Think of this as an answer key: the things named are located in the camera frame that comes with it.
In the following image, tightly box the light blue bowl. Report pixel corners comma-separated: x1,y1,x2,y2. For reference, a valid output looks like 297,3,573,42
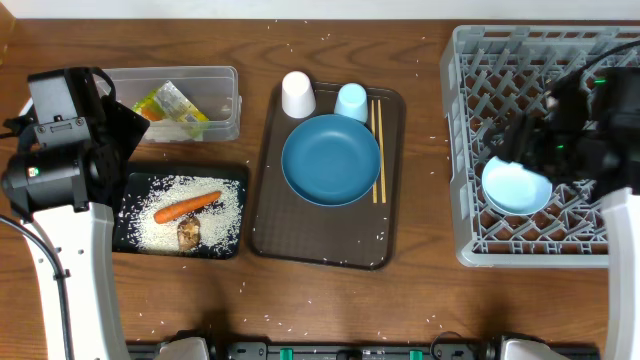
481,157,553,216

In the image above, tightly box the foil snack wrapper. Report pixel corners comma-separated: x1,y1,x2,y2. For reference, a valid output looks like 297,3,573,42
133,80,209,133

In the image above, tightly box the orange carrot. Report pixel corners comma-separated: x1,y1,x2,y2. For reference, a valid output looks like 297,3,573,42
153,192,221,224

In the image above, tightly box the dark blue plate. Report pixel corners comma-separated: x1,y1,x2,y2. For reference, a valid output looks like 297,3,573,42
281,114,381,207

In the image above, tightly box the white tissue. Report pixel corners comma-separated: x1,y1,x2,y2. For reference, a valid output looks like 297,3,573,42
142,119,203,143

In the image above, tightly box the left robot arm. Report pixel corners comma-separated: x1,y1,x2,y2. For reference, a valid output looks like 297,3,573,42
1,67,149,359

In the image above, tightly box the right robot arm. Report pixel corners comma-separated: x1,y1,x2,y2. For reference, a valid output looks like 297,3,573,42
483,67,639,359

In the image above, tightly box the grey dishwasher rack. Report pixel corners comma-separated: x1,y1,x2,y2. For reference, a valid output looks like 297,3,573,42
440,25,639,268

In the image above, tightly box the black waste tray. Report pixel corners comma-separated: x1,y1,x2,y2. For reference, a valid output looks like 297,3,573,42
112,162,249,254

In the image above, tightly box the clear plastic bin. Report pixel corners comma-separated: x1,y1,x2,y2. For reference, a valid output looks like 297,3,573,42
94,66,241,142

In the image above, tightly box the brown food scrap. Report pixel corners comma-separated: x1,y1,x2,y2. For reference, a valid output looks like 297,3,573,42
177,217,201,252

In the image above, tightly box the white rice pile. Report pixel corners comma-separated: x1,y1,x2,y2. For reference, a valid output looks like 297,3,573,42
130,175,242,259

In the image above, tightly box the right wooden chopstick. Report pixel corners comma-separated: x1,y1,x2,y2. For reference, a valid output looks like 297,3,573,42
377,99,387,204

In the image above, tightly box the wooden chopstick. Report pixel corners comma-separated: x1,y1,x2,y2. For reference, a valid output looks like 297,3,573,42
369,100,378,204
377,99,387,204

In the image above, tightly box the left wooden chopstick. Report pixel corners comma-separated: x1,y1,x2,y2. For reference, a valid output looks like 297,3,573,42
369,100,378,204

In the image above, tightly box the white plastic cup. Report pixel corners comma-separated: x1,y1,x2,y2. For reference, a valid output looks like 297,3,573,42
281,71,316,119

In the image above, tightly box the dark brown serving tray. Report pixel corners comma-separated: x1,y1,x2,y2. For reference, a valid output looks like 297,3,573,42
249,86,406,270

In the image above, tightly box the light blue plastic cup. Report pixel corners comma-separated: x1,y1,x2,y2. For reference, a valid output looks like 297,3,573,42
334,83,368,123

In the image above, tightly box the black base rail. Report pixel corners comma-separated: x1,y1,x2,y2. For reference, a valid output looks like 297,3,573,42
127,340,602,360

